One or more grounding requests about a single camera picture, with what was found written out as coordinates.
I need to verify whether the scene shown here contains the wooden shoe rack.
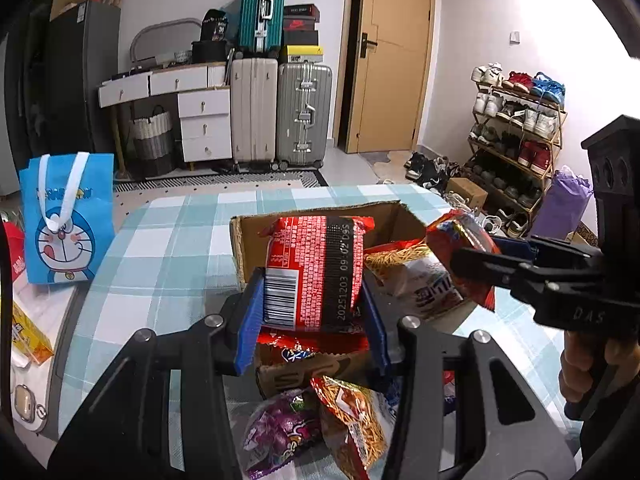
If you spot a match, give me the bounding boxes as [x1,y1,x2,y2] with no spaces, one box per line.
[467,62,568,238]

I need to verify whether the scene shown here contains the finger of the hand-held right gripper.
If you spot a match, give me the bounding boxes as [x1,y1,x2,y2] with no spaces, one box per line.
[450,246,556,306]
[487,234,591,261]

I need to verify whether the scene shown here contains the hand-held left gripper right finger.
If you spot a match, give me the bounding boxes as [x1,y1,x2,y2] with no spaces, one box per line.
[361,276,576,480]

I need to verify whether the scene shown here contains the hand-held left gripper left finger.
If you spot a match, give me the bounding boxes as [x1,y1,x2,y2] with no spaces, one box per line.
[47,266,266,480]

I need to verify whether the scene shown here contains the black storage box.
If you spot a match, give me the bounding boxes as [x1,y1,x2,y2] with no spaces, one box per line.
[191,40,233,65]

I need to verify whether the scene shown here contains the person's right hand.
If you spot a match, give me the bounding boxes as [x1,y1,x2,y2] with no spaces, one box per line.
[559,330,608,406]

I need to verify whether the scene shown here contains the small plain cardboard box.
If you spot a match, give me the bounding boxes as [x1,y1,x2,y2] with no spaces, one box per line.
[445,177,488,210]

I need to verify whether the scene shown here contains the grey arched frame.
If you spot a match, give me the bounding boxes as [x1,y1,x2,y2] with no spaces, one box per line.
[131,17,201,61]

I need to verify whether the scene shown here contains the shiny red snack packet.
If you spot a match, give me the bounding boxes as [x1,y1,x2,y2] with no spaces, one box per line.
[425,210,502,311]

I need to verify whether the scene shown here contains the red white snack bag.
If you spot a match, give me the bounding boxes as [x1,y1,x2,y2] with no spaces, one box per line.
[257,215,376,333]

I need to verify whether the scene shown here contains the white drawer desk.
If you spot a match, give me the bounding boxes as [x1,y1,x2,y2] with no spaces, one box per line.
[97,62,233,163]

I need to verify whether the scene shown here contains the yellow drink carton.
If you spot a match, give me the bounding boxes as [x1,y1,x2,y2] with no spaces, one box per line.
[0,300,55,365]

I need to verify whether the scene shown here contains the brown cardboard box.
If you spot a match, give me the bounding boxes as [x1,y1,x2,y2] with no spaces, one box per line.
[229,200,468,401]

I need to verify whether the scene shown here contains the yellow black shoe box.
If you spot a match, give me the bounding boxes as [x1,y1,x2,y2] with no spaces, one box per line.
[280,45,324,65]

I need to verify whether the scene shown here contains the white suitcase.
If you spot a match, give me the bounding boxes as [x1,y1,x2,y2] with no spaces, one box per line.
[230,56,279,171]

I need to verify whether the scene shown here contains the wooden door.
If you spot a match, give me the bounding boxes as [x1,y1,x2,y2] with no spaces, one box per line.
[337,0,438,155]

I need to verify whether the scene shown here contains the dark grey refrigerator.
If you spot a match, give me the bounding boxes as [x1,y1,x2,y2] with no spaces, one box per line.
[5,0,123,176]

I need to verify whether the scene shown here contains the orange strip snack bag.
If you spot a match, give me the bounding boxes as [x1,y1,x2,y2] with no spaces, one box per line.
[364,241,436,291]

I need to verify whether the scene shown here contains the white side table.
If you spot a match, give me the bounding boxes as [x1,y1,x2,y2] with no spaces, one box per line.
[0,260,86,443]

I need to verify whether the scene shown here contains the beige earbud case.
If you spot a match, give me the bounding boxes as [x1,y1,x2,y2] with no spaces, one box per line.
[10,384,48,426]

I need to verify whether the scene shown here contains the black printed bag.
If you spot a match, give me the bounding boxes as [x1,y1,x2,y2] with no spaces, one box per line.
[200,9,229,43]

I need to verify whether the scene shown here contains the blue cartoon tote bag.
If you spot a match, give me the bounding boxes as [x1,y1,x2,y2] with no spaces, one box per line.
[19,151,116,286]

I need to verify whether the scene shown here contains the woven laundry basket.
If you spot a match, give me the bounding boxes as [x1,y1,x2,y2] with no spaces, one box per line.
[131,105,173,177]

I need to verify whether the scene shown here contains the blue plaid tablecloth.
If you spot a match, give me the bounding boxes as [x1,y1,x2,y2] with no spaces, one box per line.
[55,182,586,480]

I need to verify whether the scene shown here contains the pile of black white shoes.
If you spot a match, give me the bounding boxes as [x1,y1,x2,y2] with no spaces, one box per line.
[404,152,466,196]

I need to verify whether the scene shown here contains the purple snack bag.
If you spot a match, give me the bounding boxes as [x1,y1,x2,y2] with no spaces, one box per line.
[241,389,326,480]

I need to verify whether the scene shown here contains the purple gift bag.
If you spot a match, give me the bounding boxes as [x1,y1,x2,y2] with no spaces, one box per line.
[531,166,593,241]

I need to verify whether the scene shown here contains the red pouch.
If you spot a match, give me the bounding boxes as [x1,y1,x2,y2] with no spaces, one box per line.
[0,222,26,273]

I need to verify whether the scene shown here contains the orange noodle snack bag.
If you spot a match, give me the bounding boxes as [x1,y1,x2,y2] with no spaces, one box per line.
[310,376,401,480]

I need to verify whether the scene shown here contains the white blue snack packet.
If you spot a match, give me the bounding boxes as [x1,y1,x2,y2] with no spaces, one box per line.
[395,255,468,322]

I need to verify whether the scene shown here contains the teal suitcase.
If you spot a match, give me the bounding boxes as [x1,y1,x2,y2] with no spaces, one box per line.
[237,0,288,56]

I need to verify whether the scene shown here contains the silver suitcase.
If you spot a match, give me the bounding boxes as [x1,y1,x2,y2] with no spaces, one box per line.
[276,62,333,170]

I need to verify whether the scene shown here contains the rows of assorted shoes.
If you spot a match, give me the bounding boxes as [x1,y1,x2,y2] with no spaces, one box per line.
[470,61,567,236]

